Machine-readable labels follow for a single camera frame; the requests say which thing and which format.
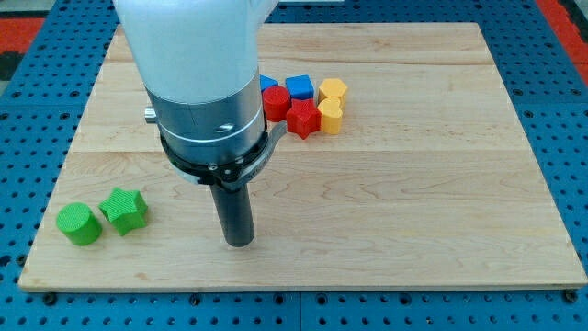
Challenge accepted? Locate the blue block behind arm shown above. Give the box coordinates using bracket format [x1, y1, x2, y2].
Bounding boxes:
[259, 74, 279, 92]

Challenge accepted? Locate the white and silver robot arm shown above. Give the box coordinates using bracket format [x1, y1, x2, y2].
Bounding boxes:
[113, 0, 285, 191]

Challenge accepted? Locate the red star block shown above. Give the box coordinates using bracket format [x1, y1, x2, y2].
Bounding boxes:
[287, 98, 322, 140]

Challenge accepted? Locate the yellow heart block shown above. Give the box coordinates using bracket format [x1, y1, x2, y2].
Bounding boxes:
[317, 97, 343, 135]

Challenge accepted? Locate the red cylinder block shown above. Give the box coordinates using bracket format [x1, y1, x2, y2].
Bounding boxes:
[262, 86, 291, 122]

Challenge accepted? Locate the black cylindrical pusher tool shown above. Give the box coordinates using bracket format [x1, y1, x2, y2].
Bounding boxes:
[210, 185, 254, 247]

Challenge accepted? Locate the blue cube block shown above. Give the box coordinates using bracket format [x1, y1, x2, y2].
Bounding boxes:
[285, 74, 314, 100]

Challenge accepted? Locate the yellow hexagon block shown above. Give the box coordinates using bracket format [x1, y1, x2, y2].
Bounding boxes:
[319, 78, 348, 108]

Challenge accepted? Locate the wooden board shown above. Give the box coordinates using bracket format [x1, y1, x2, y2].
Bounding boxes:
[18, 23, 587, 293]

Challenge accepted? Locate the green star block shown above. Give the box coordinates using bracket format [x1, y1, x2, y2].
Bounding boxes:
[98, 188, 148, 236]

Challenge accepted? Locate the green cylinder block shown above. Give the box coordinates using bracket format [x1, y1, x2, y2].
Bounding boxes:
[56, 202, 102, 246]

